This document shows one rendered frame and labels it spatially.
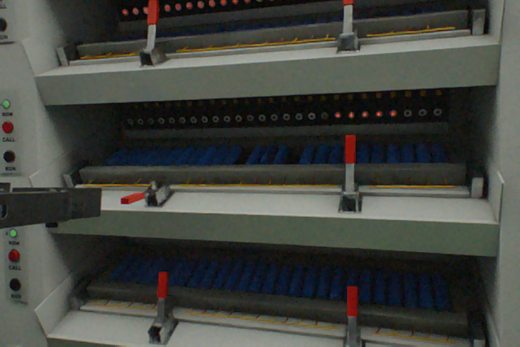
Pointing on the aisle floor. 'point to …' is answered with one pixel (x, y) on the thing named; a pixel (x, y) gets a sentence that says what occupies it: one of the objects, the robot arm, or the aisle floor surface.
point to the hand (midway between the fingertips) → (60, 202)
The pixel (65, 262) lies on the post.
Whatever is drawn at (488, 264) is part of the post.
